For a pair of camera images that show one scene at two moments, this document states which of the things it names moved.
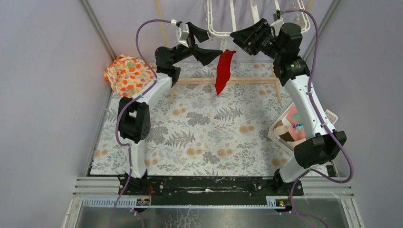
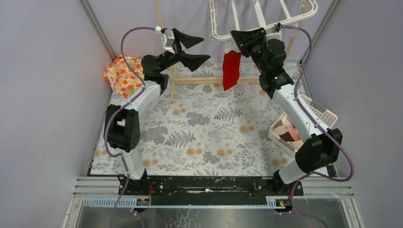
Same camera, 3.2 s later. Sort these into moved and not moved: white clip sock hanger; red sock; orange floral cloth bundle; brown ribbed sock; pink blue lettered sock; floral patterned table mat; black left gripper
Moved: red sock; white clip sock hanger; black left gripper
Not moved: orange floral cloth bundle; pink blue lettered sock; floral patterned table mat; brown ribbed sock
